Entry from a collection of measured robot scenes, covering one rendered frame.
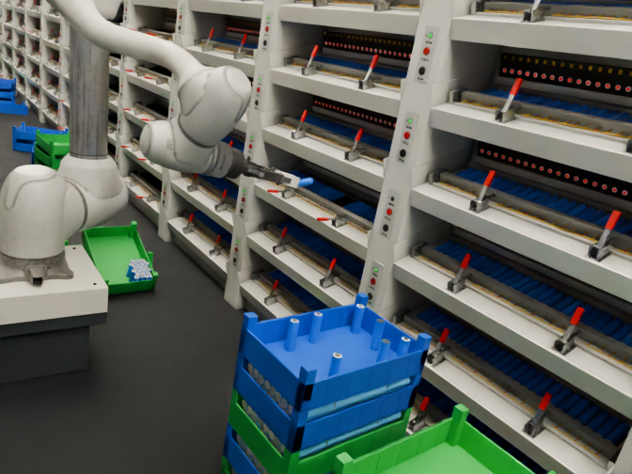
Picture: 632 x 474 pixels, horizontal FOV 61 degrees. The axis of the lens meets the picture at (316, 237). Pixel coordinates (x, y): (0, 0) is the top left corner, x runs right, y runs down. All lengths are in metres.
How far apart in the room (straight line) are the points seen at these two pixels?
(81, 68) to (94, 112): 0.12
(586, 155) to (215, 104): 0.71
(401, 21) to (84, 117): 0.87
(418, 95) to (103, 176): 0.89
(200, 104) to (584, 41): 0.73
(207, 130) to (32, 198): 0.53
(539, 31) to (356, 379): 0.73
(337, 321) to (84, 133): 0.89
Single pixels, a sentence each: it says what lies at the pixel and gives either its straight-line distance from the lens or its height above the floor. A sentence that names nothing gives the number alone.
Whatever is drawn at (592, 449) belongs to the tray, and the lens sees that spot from 1.24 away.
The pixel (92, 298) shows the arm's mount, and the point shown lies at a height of 0.25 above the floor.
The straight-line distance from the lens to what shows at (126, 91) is 3.11.
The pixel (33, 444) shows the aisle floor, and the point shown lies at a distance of 1.45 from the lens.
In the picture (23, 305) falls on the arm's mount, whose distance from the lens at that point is 1.49.
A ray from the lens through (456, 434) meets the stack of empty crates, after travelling 1.05.
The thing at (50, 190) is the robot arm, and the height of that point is 0.51.
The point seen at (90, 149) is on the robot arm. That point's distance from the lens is 1.63.
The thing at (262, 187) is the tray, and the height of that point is 0.49.
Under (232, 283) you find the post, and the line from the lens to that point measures 2.04.
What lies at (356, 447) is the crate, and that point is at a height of 0.27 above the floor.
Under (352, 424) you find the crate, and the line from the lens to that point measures 1.01.
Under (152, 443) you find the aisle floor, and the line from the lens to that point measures 1.43.
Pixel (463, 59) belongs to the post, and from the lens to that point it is 1.33.
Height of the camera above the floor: 0.94
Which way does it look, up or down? 18 degrees down
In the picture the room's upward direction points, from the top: 11 degrees clockwise
